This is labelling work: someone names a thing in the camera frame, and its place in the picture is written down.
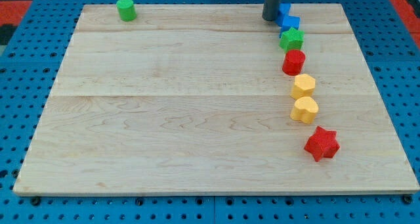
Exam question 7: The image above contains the light wooden board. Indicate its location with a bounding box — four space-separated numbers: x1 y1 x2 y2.
13 4 419 196

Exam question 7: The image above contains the red cylinder block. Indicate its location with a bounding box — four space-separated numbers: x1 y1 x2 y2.
282 49 306 76

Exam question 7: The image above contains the yellow heart block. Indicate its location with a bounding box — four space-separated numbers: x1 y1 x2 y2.
290 97 319 124

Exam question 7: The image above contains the yellow hexagon block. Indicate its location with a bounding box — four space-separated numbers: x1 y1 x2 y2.
290 74 316 99

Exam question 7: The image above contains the green star block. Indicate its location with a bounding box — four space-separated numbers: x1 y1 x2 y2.
279 28 305 53

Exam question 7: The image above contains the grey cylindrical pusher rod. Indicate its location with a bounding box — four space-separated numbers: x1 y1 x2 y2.
262 0 281 21

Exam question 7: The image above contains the blue angular block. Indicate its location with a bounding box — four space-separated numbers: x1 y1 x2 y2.
274 3 301 37

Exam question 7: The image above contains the red star block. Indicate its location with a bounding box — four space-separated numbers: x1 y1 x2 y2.
304 126 340 162

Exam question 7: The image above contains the green cylinder block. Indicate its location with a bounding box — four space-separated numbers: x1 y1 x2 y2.
116 0 137 22

